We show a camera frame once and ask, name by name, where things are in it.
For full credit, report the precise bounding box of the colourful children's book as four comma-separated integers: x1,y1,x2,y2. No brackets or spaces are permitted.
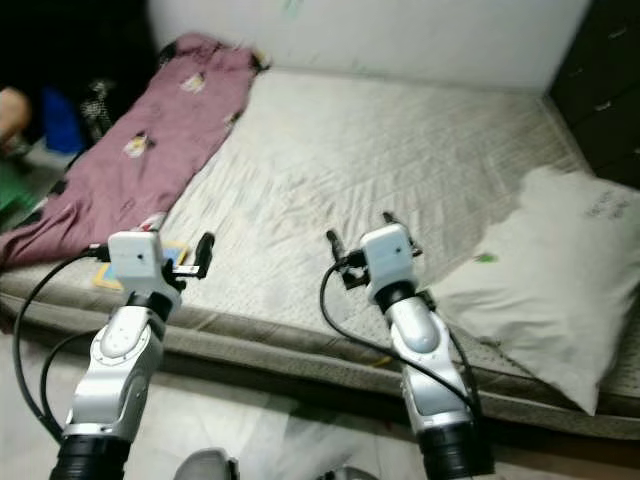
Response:
90,240,189,293

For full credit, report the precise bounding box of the grey quilted mattress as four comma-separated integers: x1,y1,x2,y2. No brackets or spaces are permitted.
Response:
0,65,640,441

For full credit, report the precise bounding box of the pink cartoon print blanket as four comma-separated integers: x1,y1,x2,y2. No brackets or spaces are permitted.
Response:
0,32,266,271

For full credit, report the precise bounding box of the beige pillow with lettering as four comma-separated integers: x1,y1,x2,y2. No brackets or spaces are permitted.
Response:
428,165,640,416

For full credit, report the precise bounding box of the green plastic stool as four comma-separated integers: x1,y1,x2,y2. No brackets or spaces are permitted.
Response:
0,155,33,216

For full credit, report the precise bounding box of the grey left robot leg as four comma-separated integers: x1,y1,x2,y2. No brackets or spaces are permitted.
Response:
175,450,236,480

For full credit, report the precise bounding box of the grey robot leg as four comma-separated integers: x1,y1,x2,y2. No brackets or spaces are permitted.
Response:
315,465,371,480
175,450,236,480

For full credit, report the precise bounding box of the grey right robot leg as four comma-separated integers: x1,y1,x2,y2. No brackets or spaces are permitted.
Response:
315,465,371,480

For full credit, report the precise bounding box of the person in black shorts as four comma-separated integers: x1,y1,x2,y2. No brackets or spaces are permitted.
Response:
0,85,29,141

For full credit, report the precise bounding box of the black tufted headboard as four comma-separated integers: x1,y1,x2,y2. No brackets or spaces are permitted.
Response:
545,0,640,186

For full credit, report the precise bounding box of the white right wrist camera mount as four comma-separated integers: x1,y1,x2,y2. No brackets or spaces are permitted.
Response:
363,223,421,296

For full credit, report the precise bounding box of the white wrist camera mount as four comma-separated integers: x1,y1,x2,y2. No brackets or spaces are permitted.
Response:
107,230,164,296
363,223,421,296

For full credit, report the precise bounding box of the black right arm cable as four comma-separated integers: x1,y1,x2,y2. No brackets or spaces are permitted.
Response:
317,262,481,413

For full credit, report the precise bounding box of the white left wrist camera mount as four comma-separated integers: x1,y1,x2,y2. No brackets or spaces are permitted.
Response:
107,230,164,296

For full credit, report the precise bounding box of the short black left arm cable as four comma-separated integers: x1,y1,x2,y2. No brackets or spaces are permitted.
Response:
39,325,108,413

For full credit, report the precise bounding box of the long black left arm cable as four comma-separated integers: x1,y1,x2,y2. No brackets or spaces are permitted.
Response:
12,245,111,443

